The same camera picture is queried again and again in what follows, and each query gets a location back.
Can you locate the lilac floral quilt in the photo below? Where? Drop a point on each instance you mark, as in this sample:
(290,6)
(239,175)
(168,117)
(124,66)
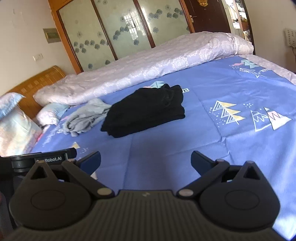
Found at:
(143,67)

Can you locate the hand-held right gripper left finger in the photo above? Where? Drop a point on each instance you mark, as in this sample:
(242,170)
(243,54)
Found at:
(91,163)

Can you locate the blue floral pillow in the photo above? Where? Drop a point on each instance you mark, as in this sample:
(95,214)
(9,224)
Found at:
(10,102)

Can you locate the large pastel floral pillow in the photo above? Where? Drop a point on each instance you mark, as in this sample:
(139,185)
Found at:
(16,134)

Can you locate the grey wall panel box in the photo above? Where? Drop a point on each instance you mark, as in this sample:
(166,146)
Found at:
(52,35)

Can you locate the blue printed bed sheet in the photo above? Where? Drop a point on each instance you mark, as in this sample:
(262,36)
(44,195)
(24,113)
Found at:
(208,88)

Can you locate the white wall-mounted device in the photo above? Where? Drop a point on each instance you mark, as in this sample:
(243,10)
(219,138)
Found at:
(291,38)

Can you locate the black pants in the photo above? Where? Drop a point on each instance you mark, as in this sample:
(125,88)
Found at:
(148,109)

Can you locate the dark wooden door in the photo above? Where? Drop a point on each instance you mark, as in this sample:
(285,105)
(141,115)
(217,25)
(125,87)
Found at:
(210,18)

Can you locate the wooden headboard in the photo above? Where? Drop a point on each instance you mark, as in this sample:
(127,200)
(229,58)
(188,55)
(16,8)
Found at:
(39,81)

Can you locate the small white pillow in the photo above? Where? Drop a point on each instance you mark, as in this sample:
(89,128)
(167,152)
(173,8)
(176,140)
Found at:
(52,113)

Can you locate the white wall switch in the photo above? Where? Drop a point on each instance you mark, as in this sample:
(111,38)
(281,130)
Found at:
(37,57)

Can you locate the wardrobe with frosted glass doors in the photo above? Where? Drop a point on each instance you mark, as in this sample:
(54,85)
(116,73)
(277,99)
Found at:
(129,30)

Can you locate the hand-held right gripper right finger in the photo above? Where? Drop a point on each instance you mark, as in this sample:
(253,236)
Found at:
(201,163)

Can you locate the grey garment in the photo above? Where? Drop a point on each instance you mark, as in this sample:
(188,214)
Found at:
(85,117)

